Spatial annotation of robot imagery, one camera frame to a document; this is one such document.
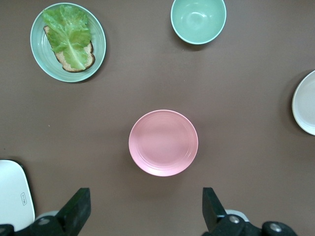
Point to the white rectangular tray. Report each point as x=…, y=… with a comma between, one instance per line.
x=12, y=186

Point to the pink plate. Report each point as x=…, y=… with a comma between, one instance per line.
x=162, y=142

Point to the toasted bread slice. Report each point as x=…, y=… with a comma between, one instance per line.
x=62, y=62

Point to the green lettuce leaf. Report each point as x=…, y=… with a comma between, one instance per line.
x=66, y=32

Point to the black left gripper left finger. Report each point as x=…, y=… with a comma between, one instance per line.
x=73, y=211

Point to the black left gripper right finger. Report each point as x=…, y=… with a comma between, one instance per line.
x=214, y=214

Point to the green bowl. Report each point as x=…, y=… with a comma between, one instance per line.
x=197, y=22

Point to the beige plate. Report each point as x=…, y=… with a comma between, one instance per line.
x=306, y=103

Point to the green plate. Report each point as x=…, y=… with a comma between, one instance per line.
x=39, y=51

